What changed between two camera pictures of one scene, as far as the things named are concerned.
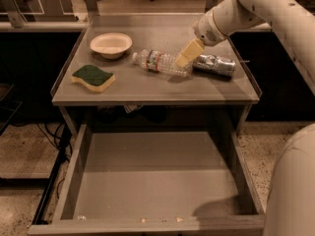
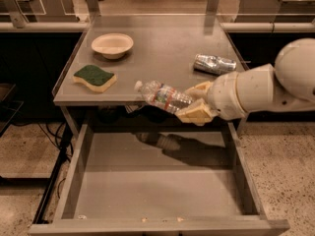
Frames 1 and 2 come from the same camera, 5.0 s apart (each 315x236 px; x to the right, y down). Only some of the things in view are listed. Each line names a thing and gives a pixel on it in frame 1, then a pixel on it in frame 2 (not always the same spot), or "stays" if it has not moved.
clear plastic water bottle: x=161 y=62 -> x=163 y=95
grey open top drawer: x=157 y=183 stays
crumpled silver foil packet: x=216 y=64 stays
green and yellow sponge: x=93 y=77 stays
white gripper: x=207 y=29 -> x=222 y=93
